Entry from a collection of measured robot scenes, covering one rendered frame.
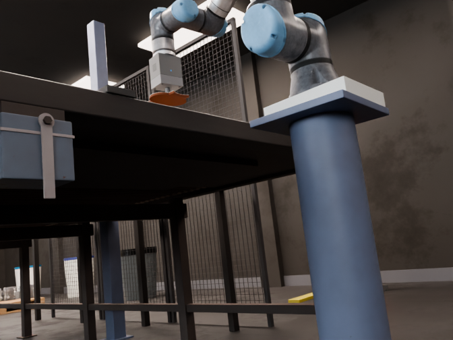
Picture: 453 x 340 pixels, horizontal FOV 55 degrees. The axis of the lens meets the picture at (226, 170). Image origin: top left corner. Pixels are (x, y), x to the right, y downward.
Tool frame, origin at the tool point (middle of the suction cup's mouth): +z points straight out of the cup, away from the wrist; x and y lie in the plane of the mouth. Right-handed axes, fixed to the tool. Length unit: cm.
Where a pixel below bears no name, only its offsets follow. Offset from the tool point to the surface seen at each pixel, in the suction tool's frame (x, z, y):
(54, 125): 33, 22, 48
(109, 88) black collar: 30.0, 11.4, 34.5
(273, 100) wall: -252, -127, -321
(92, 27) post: -185, -130, -57
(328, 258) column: 48, 54, -9
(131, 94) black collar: 29.1, 11.7, 28.7
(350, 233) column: 52, 49, -13
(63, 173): 33, 31, 47
